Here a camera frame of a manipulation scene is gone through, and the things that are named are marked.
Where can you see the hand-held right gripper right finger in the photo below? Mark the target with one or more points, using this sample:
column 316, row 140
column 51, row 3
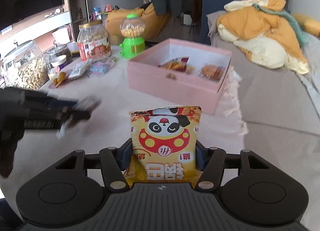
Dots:
column 199, row 157

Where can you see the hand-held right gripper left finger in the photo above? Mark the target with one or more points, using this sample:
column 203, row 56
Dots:
column 125, row 158

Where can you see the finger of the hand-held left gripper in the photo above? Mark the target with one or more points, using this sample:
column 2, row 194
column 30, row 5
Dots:
column 75, row 116
column 57, row 102

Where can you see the white wrapper packet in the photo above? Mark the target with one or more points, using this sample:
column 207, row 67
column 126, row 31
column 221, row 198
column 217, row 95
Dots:
column 87, row 103

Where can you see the yellow panda snack packet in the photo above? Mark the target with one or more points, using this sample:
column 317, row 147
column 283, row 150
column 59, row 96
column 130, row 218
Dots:
column 165, row 136

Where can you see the pink gift box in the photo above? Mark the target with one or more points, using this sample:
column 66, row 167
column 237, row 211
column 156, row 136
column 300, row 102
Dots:
column 160, row 83

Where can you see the clear pastry packet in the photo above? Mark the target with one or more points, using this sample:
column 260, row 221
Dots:
column 211, row 70

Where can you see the red snack bag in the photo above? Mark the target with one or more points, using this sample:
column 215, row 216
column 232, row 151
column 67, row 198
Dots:
column 175, row 65

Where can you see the olive snack packet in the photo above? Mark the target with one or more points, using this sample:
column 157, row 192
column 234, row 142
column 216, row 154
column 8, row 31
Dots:
column 58, row 78

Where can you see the beige tablecloth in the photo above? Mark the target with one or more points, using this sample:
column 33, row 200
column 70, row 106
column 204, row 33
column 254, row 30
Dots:
column 107, row 121

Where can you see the glass jar of peanuts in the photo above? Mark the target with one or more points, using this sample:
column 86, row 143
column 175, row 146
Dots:
column 30, row 73

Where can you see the small jar with white lid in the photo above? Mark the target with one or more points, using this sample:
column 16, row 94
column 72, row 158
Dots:
column 58, row 64

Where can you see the glass jar with dark contents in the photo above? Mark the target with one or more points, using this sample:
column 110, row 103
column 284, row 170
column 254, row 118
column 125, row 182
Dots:
column 61, row 52

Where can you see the blue white snack packet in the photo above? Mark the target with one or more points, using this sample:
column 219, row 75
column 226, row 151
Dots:
column 101, row 67

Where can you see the plastic jar with red label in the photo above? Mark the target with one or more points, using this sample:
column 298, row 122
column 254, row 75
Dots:
column 93, row 48

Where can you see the white television console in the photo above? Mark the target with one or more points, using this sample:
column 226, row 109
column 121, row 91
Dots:
column 35, row 27

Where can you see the green gumball machine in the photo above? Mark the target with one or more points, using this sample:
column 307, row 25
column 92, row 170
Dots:
column 131, row 45

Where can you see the grey sofa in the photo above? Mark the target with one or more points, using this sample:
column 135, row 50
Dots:
column 282, row 101

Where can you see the orange lounge chair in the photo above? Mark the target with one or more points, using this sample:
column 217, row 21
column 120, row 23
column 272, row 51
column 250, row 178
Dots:
column 117, row 19

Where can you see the orange and cream duvet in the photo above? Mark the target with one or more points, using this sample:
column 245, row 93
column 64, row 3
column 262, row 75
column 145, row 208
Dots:
column 257, row 28

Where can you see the blue cabinet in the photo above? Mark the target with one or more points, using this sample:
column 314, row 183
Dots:
column 220, row 13

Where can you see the brown chair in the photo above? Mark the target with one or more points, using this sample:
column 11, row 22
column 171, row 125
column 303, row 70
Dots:
column 197, row 8

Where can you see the teal knitted cloth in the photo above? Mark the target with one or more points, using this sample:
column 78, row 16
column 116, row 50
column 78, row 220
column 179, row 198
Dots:
column 297, row 27

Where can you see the yellow pillow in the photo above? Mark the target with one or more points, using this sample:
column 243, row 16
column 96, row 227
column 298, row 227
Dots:
column 308, row 24

